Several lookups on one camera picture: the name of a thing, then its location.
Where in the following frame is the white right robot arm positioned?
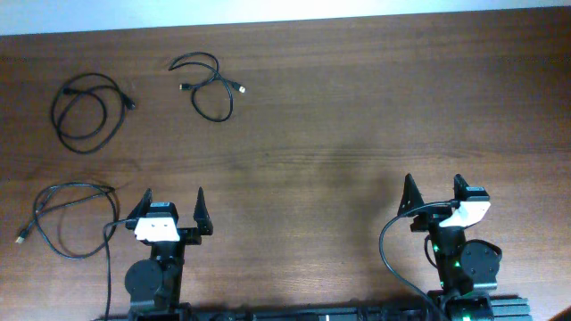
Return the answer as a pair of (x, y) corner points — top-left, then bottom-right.
(398, 174), (502, 320)

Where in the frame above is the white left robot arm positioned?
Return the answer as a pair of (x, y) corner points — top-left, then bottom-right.
(124, 188), (213, 320)

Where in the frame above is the short black USB cable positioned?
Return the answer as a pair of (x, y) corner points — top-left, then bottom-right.
(167, 51), (246, 123)

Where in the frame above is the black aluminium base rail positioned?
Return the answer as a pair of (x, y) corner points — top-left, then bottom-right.
(107, 297), (533, 321)

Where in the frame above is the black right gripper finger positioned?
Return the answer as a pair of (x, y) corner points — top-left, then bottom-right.
(397, 173), (424, 217)
(453, 174), (469, 199)

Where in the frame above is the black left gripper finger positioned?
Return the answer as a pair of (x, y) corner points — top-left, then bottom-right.
(126, 188), (153, 223)
(193, 187), (213, 235)

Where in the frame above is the thin black USB cable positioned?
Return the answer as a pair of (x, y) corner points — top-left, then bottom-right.
(14, 182), (120, 261)

